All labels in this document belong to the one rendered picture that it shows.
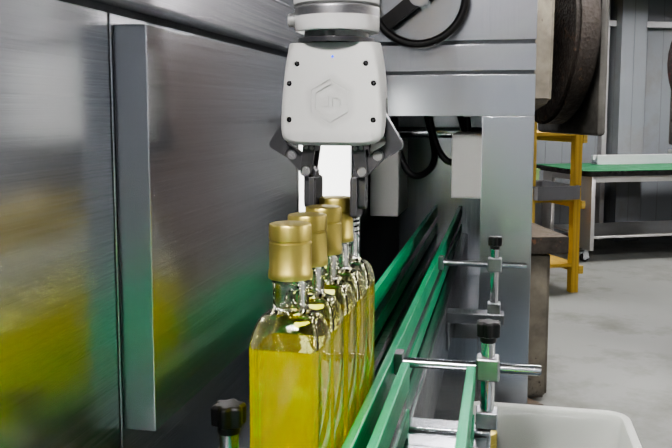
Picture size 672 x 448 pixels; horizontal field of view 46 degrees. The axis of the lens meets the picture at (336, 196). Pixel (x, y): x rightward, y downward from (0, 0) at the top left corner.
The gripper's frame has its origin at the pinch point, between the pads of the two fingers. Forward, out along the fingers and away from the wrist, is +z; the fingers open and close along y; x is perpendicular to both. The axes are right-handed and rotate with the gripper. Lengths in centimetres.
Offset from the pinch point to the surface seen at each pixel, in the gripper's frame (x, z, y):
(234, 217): 3.6, 3.0, -11.9
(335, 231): -6.6, 2.6, 1.4
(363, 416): -6.3, 20.1, 4.0
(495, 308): 77, 29, 15
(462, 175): 108, 6, 7
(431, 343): 48, 29, 6
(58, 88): -25.4, -10.0, -15.0
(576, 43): 319, -41, 49
